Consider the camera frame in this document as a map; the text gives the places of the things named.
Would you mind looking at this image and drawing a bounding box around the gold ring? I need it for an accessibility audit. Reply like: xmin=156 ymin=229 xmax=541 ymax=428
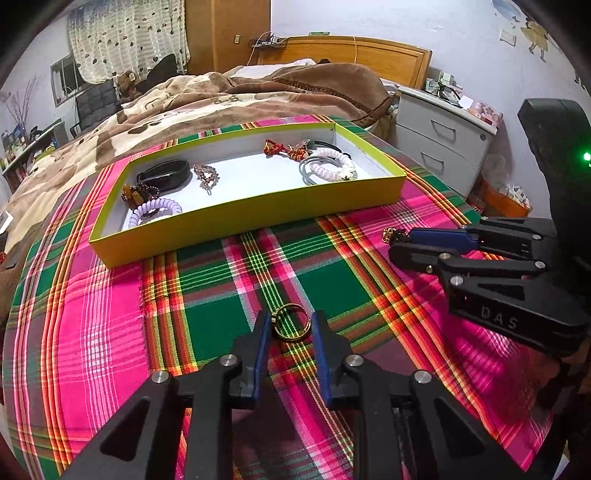
xmin=270 ymin=302 xmax=313 ymax=342

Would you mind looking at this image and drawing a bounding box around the gold black brooch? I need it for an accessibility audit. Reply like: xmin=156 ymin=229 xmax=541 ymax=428
xmin=382 ymin=227 xmax=410 ymax=245

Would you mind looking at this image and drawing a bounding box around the purple spiral hair tie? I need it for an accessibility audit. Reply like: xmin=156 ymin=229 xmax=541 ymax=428
xmin=127 ymin=197 xmax=184 ymax=228

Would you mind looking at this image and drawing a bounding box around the crystal bead bracelet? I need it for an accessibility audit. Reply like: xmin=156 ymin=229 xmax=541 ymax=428
xmin=192 ymin=162 xmax=221 ymax=196

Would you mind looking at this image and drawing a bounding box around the black cord bead bracelet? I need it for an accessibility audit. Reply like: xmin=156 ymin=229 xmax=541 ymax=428
xmin=306 ymin=139 xmax=352 ymax=160

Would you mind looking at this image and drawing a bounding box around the red knot charm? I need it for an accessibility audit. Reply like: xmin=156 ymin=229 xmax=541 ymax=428
xmin=263 ymin=139 xmax=310 ymax=162

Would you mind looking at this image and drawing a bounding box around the black fitness band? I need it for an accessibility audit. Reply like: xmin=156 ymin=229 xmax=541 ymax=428
xmin=136 ymin=159 xmax=191 ymax=192

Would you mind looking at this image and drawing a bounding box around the amber bead bracelet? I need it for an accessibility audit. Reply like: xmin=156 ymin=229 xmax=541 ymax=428
xmin=120 ymin=183 xmax=161 ymax=211

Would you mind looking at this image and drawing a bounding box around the orange bin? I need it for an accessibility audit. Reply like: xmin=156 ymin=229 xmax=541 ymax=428
xmin=481 ymin=179 xmax=531 ymax=218

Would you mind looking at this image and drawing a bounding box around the grey nightstand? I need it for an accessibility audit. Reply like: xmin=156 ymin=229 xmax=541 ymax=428
xmin=393 ymin=86 xmax=497 ymax=198

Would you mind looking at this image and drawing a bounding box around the yellow-green shallow box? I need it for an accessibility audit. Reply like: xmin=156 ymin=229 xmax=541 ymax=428
xmin=89 ymin=117 xmax=407 ymax=269

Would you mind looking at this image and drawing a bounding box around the plaid pink green tablecloth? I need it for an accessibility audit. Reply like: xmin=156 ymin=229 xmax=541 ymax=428
xmin=2 ymin=114 xmax=555 ymax=480

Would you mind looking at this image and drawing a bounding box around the wooden headboard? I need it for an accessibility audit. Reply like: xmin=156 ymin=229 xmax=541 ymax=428
xmin=254 ymin=35 xmax=433 ymax=89

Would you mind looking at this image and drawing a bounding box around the brown patterned blanket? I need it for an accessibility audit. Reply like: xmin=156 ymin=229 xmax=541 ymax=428
xmin=1 ymin=63 xmax=394 ymax=320

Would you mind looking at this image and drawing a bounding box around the white pillow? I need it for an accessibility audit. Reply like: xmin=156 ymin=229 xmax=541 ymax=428
xmin=225 ymin=58 xmax=315 ymax=79

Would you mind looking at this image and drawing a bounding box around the white card box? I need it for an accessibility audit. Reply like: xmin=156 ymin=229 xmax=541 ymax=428
xmin=0 ymin=211 xmax=14 ymax=234

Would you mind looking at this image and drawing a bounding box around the black office chair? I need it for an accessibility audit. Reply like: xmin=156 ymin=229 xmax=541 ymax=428
xmin=70 ymin=80 xmax=121 ymax=138

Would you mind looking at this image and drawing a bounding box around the teddy bear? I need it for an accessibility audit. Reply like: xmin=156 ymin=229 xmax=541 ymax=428
xmin=116 ymin=70 xmax=141 ymax=103

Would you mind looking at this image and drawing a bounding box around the white bookshelf desk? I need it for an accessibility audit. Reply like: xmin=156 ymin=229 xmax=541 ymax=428
xmin=2 ymin=119 xmax=68 ymax=181

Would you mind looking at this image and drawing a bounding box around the wooden wardrobe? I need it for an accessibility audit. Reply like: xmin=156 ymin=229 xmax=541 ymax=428
xmin=184 ymin=0 xmax=270 ymax=75

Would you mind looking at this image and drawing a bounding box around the dried branch vase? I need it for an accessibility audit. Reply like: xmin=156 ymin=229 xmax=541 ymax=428
xmin=5 ymin=76 xmax=39 ymax=140

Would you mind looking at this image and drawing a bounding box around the heart pattern curtain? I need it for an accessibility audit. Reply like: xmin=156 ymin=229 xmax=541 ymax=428
xmin=67 ymin=0 xmax=190 ymax=84

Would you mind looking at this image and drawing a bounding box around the girl wall sticker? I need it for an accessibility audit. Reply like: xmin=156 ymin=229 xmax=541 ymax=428
xmin=521 ymin=17 xmax=549 ymax=62

